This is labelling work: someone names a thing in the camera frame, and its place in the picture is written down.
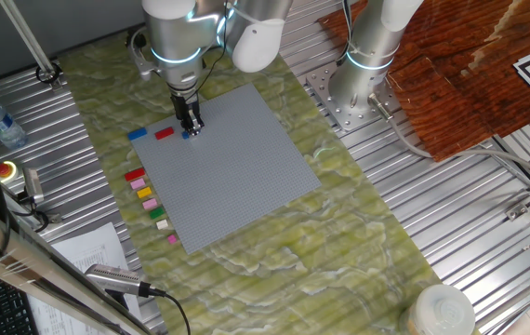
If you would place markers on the blue Lego brick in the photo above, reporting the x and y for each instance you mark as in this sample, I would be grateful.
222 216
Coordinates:
137 134
185 135

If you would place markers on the aluminium frame beam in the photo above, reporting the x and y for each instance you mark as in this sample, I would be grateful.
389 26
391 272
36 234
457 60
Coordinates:
37 274

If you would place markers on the silver robot mount plate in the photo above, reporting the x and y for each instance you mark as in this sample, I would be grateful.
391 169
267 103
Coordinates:
321 88

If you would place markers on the green Lego brick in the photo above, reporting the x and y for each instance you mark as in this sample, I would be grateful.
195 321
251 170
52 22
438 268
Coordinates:
156 213

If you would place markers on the clear water bottle blue cap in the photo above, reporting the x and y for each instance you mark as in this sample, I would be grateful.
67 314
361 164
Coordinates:
0 123

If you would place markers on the small pink Lego brick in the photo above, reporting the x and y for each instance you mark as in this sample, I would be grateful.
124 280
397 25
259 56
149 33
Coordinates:
172 239

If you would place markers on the small silver box device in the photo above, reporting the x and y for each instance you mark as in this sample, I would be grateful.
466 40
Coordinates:
32 183

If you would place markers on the green marble pattern mat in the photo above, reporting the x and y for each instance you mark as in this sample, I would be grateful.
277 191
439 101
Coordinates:
293 270

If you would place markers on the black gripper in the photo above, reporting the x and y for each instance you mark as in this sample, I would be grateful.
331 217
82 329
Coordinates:
185 102

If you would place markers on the printed paper sheet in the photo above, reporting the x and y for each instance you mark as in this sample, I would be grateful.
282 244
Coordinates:
93 251

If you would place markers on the red Lego brick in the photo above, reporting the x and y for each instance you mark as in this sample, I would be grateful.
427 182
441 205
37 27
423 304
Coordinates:
134 174
164 133

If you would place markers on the grey Lego baseplate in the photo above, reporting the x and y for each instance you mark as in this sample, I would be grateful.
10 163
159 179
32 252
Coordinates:
228 177

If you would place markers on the red emergency stop button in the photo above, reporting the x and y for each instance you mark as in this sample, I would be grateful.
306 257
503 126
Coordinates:
3 170

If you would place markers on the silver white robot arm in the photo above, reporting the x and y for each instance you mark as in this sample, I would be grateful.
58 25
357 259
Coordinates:
176 37

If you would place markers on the brown wooden board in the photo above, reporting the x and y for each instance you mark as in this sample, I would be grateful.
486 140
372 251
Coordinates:
455 70

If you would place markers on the yellow Lego brick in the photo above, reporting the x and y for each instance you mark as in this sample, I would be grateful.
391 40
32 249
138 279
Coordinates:
144 192

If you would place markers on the white Lego brick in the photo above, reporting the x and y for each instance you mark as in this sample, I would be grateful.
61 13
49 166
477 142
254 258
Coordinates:
162 224

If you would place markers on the silver ribbed camera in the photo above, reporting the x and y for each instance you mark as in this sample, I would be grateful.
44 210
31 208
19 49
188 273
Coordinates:
114 279

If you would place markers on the wrist camera with silver bracket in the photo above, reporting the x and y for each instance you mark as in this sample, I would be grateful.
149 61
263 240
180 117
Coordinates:
141 62

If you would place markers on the white plastic jar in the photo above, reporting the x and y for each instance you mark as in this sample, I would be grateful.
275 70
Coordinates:
441 312

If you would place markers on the slim aluminium pole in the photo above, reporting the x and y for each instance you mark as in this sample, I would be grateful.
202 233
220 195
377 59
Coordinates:
25 37

